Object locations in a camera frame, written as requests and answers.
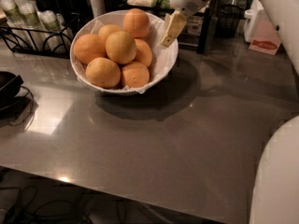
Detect paper cup stack left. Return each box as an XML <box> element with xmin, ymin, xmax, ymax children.
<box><xmin>0</xmin><ymin>0</ymin><xmax>30</xmax><ymax>48</ymax></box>

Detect orange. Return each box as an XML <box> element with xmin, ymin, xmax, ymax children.
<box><xmin>73</xmin><ymin>34</ymin><xmax>106</xmax><ymax>64</ymax></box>
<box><xmin>121</xmin><ymin>62</ymin><xmax>150</xmax><ymax>88</ymax></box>
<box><xmin>98</xmin><ymin>24</ymin><xmax>122</xmax><ymax>43</ymax></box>
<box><xmin>122</xmin><ymin>8</ymin><xmax>150</xmax><ymax>38</ymax></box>
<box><xmin>106</xmin><ymin>31</ymin><xmax>136</xmax><ymax>64</ymax></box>
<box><xmin>86</xmin><ymin>57</ymin><xmax>121</xmax><ymax>89</ymax></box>
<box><xmin>135</xmin><ymin>39</ymin><xmax>153</xmax><ymax>67</ymax></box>

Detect black wire cup rack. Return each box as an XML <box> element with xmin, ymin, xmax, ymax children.
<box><xmin>0</xmin><ymin>13</ymin><xmax>79</xmax><ymax>59</ymax></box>

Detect black wire basket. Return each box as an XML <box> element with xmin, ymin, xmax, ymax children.
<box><xmin>215</xmin><ymin>5</ymin><xmax>244</xmax><ymax>38</ymax></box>

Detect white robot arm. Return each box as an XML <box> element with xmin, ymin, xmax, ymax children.
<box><xmin>162</xmin><ymin>0</ymin><xmax>299</xmax><ymax>224</ymax></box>

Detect paper cup stack right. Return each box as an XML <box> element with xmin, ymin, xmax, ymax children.
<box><xmin>38</xmin><ymin>10</ymin><xmax>73</xmax><ymax>54</ymax></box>

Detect white paper bowl liner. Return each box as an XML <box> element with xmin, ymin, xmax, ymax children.
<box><xmin>76</xmin><ymin>16</ymin><xmax>178</xmax><ymax>95</ymax></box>

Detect black condiment shelf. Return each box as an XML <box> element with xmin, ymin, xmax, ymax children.
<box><xmin>122</xmin><ymin>0</ymin><xmax>220</xmax><ymax>54</ymax></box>

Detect white cylinder dispenser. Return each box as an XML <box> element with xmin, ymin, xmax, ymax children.
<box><xmin>86</xmin><ymin>0</ymin><xmax>107</xmax><ymax>19</ymax></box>

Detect white bowl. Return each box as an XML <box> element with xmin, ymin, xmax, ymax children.
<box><xmin>69</xmin><ymin>9</ymin><xmax>179</xmax><ymax>97</ymax></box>

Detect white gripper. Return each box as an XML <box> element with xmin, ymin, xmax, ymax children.
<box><xmin>161</xmin><ymin>0</ymin><xmax>209</xmax><ymax>47</ymax></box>

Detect paper cup stack middle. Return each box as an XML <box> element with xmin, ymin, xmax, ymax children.
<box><xmin>19</xmin><ymin>3</ymin><xmax>45</xmax><ymax>51</ymax></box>

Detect black floor cables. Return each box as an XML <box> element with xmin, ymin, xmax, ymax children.
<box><xmin>0</xmin><ymin>168</ymin><xmax>132</xmax><ymax>224</ymax></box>

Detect black tray with wire stand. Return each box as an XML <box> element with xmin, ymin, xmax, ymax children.
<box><xmin>0</xmin><ymin>71</ymin><xmax>35</xmax><ymax>126</ymax></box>

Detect paper cup stack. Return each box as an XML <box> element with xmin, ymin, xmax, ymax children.
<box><xmin>0</xmin><ymin>0</ymin><xmax>30</xmax><ymax>48</ymax></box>
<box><xmin>38</xmin><ymin>10</ymin><xmax>73</xmax><ymax>54</ymax></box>
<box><xmin>19</xmin><ymin>3</ymin><xmax>45</xmax><ymax>51</ymax></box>

